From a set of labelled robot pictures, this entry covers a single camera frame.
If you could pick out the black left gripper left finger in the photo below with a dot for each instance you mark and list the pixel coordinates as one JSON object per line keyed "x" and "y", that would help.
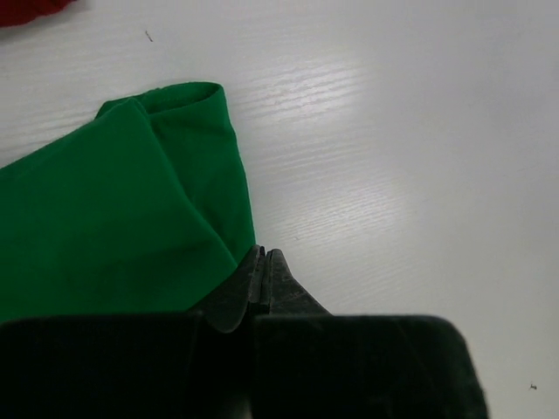
{"x": 184, "y": 364}

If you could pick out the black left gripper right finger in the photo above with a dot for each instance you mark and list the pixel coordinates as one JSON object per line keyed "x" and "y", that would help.
{"x": 312, "y": 364}

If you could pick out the green t shirt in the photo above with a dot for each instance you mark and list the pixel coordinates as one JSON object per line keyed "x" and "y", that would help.
{"x": 144, "y": 209}

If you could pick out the dark red t shirt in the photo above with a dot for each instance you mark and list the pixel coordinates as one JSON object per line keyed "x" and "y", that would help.
{"x": 19, "y": 12}

